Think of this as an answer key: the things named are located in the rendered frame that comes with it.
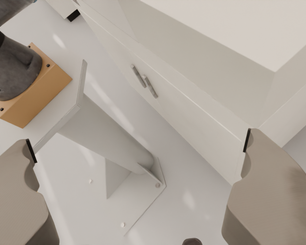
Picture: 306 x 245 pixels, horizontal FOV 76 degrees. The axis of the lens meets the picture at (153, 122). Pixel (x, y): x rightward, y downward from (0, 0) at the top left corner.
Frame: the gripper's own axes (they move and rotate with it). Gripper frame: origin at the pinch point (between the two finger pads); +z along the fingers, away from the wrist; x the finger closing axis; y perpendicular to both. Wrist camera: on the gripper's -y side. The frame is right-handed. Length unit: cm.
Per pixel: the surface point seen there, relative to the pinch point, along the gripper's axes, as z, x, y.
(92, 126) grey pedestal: 48, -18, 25
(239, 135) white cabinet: 21.5, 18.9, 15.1
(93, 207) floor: 74, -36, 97
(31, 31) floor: 272, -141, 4
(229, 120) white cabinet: 21.7, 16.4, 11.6
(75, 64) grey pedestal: 45.4, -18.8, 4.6
